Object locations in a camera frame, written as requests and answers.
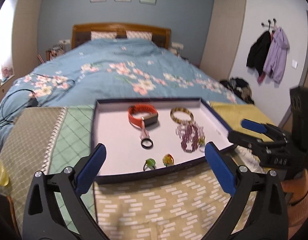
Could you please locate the green yellow bead pendant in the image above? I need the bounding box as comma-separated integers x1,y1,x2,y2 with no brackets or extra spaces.
162,154,175,167

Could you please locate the person's right hand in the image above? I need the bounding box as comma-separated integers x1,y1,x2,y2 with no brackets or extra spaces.
281,169,308,204

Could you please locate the orange smartwatch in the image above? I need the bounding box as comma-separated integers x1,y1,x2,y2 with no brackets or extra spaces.
128,104,158,128

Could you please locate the pink flower charm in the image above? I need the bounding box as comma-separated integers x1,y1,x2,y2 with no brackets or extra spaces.
140,126,150,140

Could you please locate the wooden headboard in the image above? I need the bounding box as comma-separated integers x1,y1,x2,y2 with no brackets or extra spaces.
71,23,171,49

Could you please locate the lilac jacket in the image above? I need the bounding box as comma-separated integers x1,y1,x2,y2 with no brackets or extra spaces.
258,27,290,84

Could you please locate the yellow cloth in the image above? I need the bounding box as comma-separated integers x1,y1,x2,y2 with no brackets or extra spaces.
210,101,274,141

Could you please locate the white light switch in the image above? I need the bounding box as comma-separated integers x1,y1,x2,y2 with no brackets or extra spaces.
292,60,298,69

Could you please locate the navy shallow box tray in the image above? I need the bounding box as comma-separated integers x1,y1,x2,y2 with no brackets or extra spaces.
90,98,234,185

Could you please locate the clear crystal bead bracelet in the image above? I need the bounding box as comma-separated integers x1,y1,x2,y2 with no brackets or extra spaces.
175,121,206,143

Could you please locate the pile of dark clothes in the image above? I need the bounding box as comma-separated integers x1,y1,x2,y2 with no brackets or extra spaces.
220,77,254,104

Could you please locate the green stone ring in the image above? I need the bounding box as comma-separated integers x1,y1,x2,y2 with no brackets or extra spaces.
142,157,157,172

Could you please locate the green grid cloth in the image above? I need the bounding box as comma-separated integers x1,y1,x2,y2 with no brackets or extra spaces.
47,104,97,233

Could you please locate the floral pillow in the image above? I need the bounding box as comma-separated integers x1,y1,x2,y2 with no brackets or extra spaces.
126,30,153,41
90,31,117,40

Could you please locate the black ring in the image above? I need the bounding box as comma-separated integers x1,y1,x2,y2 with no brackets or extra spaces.
140,138,154,150

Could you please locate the black cable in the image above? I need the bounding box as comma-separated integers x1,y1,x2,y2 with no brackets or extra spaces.
0,73,76,128

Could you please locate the beige patterned cloth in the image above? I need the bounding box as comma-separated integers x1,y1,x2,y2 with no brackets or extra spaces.
0,107,67,231

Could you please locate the black jacket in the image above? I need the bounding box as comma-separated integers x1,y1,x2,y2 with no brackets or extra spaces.
246,31,272,76

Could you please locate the olive dash patterned cloth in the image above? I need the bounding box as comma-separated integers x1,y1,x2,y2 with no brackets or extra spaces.
93,152,265,240

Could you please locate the left floral pillow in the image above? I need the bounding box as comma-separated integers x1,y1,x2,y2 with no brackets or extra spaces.
90,31,117,40

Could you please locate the amber bangle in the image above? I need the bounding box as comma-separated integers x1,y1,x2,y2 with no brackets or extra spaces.
170,107,194,124

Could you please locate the yellow jelly cup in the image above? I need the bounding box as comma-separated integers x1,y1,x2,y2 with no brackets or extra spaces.
0,159,9,187

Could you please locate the blue floral duvet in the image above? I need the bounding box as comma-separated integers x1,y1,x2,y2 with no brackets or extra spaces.
0,38,247,151

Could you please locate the purple bead bracelet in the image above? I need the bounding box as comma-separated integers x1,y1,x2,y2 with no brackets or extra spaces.
180,123,200,153

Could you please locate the black wall coat hook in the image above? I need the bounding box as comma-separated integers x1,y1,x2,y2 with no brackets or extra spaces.
261,18,277,33

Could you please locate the right floral pillow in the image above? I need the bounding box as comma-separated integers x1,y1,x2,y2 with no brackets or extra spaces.
126,30,153,41

